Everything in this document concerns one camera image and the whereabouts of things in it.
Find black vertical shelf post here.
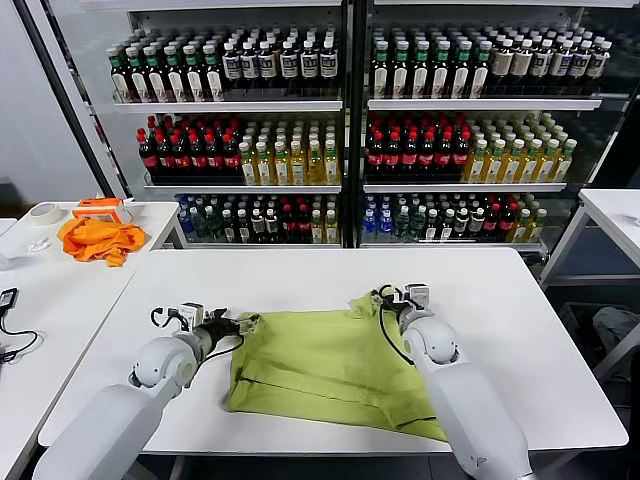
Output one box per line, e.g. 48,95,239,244
340,0,369,249

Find white drinks shelf unit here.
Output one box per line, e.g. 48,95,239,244
48,0,350,250
348,0,640,255

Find green cap dark tea bottle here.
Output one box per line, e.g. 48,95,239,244
391,40,412,99
469,40,493,99
108,46,131,104
142,45,168,104
411,40,432,99
162,44,187,103
124,45,150,104
431,40,453,99
201,44,225,103
451,40,473,99
181,44,206,103
371,40,391,99

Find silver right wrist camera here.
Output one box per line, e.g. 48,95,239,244
402,283,432,309

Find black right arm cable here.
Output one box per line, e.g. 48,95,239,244
375,283,417,367

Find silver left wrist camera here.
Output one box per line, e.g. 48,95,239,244
175,301,207,329

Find grey green fabric bundle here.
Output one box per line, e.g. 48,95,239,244
591,305,640,352

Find light green t-shirt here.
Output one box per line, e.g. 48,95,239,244
223,292,449,444

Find crumpled orange cloth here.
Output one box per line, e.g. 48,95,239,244
56,217,148,268

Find black floor crate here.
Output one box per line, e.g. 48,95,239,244
556,300,600,362

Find beige label dark bottle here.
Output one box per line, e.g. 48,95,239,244
510,38,533,91
491,38,515,91

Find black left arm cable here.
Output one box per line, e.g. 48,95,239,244
150,306,245,362

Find white side table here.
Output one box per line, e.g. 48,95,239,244
537,187,640,385
0,199,189,480

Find red cap cola bottle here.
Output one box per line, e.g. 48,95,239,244
482,202,500,239
451,130,471,175
221,132,241,173
171,132,191,173
366,130,385,175
205,130,224,173
296,203,312,243
383,130,402,175
137,129,158,174
400,130,419,175
154,129,174,173
188,130,208,173
280,203,297,243
417,130,436,175
498,202,516,239
434,130,453,175

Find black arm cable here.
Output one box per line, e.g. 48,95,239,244
150,306,245,362
375,283,417,367

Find beige masking tape roll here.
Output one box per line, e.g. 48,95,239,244
27,202,65,226

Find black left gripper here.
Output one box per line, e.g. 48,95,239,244
199,307,262,350

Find blue label dark bottle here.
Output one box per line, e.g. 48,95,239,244
240,41,260,92
221,42,242,92
586,40,612,91
278,40,299,92
548,39,573,91
568,40,593,91
258,41,279,92
529,39,553,91
317,39,338,92
297,40,318,92

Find white shelf board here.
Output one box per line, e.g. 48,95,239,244
361,181,568,194
366,98,602,112
358,241,543,251
142,183,343,195
186,241,343,250
112,99,344,116

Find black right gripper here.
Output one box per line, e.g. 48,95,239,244
382,289,407,316

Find thin black cable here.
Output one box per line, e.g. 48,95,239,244
0,304,40,365

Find large white work table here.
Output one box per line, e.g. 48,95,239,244
37,246,630,456

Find orange and white box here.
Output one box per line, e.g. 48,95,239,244
72,196,131,223

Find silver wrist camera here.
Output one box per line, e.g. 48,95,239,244
402,283,432,309
175,301,207,329

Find black slanted pole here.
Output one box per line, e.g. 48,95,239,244
12,0,131,200

